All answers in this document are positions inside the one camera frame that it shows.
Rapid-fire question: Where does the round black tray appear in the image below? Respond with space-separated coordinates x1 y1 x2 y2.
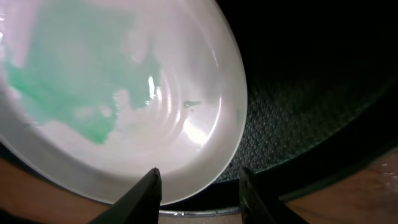
161 1 397 216

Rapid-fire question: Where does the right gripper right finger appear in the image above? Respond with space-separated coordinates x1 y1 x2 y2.
239 168 308 224

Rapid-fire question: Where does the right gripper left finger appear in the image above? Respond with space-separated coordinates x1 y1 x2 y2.
89 167 162 224

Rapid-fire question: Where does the white plate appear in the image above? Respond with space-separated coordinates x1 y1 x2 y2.
1 1 248 205

